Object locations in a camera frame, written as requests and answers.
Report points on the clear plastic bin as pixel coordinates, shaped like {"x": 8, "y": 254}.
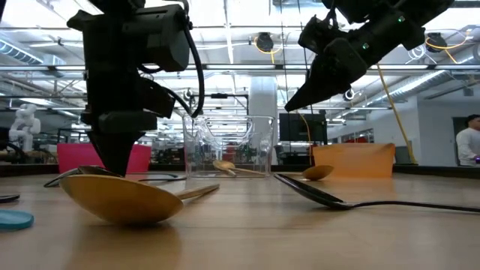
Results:
{"x": 195, "y": 165}

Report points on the white building column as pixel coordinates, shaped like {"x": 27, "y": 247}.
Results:
{"x": 262, "y": 97}

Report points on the orange plastic bin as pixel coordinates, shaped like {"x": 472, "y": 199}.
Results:
{"x": 356, "y": 159}

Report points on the gold spoon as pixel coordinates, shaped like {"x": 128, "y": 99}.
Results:
{"x": 251, "y": 171}
{"x": 120, "y": 198}
{"x": 224, "y": 165}
{"x": 318, "y": 172}

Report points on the black metal spoon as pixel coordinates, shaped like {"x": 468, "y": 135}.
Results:
{"x": 315, "y": 195}

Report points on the black monitor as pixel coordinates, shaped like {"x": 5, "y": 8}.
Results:
{"x": 296, "y": 127}

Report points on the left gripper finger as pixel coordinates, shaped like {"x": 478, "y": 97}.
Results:
{"x": 116, "y": 150}

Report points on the silver ventilation duct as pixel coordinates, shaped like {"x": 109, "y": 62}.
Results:
{"x": 18, "y": 52}
{"x": 431, "y": 80}

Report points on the red plastic bin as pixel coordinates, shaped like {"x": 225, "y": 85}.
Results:
{"x": 71, "y": 157}

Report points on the black metal table frame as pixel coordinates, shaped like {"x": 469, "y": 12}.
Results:
{"x": 431, "y": 169}

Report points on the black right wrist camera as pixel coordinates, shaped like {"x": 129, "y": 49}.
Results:
{"x": 317, "y": 35}

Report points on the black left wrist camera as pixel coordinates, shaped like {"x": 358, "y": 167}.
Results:
{"x": 161, "y": 37}

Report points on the black gantry frame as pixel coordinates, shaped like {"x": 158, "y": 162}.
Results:
{"x": 219, "y": 96}

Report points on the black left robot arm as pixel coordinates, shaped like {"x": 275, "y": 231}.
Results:
{"x": 116, "y": 3}

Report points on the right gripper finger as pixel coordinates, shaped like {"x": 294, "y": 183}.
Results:
{"x": 337, "y": 71}

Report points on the person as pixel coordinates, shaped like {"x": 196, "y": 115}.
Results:
{"x": 468, "y": 144}

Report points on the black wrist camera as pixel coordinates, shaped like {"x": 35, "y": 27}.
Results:
{"x": 161, "y": 37}
{"x": 317, "y": 35}

